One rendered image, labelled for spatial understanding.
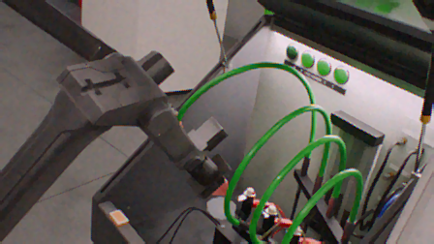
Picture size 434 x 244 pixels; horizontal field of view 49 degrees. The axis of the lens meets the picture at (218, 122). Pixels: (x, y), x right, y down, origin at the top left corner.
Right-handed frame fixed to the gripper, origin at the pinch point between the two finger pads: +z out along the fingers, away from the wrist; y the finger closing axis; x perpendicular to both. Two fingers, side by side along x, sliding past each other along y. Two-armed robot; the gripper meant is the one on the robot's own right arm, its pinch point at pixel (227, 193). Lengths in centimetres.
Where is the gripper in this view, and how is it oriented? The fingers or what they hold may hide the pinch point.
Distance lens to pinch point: 117.9
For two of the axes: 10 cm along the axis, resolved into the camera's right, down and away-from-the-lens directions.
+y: 7.5, -6.6, 0.0
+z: 5.3, 6.0, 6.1
